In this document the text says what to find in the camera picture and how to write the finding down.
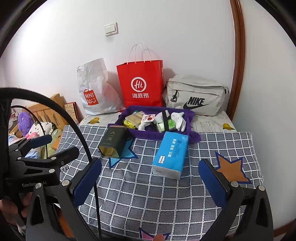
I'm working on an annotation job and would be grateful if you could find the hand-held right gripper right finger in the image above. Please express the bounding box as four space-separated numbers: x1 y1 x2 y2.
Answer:
198 159 274 241

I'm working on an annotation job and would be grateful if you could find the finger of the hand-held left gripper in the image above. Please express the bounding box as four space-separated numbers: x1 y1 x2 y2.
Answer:
17 146 80 172
9 134 53 158

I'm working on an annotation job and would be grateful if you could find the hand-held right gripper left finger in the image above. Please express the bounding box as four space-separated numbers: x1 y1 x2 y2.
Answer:
25 158 102 241

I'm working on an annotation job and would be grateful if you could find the yellow striped pouch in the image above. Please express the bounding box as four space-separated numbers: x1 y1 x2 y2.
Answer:
123 119 139 130

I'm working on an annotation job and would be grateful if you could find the white cotton glove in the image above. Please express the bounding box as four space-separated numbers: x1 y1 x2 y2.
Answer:
171 112 186 132

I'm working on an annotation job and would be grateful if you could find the purple fleece cloth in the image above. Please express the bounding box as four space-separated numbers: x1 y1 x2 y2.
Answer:
107 105 201 144

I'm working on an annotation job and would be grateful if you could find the black strap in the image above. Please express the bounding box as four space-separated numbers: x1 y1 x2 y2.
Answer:
162 110 170 132

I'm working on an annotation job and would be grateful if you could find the white sponge block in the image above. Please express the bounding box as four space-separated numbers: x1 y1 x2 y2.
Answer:
154 113 171 126

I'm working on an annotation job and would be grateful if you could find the person's left hand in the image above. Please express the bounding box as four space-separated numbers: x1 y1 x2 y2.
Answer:
0 190 33 227

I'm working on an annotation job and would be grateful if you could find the white spotted plush toy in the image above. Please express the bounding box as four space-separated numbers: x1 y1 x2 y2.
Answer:
28 121 55 139

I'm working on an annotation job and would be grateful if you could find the green plush toy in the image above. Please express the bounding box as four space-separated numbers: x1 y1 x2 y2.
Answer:
40 128 63 158

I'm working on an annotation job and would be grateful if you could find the purple plush toy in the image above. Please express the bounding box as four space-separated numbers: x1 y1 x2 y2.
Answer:
18 112 35 137

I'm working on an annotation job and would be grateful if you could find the patterned cardboard box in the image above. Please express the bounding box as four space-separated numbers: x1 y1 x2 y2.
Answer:
63 102 79 124

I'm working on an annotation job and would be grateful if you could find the wooden headboard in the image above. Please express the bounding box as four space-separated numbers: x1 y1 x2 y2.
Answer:
14 93 80 130

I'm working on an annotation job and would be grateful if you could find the dark green tin box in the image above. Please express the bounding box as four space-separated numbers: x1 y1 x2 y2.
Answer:
98 125 127 159

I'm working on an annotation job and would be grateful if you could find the blue tissue pack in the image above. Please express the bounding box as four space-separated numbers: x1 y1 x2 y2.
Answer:
151 131 189 180

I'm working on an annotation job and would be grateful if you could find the mango print bed sheet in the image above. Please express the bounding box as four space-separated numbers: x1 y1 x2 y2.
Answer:
80 110 237 132

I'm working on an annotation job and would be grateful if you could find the grey checked blanket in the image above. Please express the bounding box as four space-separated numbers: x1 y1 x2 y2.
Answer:
54 125 264 241

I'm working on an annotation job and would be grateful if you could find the white plastic shopping bag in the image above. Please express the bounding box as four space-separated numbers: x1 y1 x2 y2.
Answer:
77 58 126 115

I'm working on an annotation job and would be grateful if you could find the grey waist bag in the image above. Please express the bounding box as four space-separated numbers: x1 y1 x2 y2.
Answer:
163 75 230 116

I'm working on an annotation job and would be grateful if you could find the red paper shopping bag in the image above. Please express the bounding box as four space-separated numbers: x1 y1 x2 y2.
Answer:
116 42 164 108

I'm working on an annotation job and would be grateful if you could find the black cable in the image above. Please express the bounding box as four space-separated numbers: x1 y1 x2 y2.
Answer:
0 88 103 241

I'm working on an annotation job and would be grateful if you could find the brown wooden door frame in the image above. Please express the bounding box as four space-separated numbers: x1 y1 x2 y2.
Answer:
230 0 246 121

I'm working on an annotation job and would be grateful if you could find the white light switch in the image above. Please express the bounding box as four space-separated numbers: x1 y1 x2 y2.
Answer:
105 22 118 37

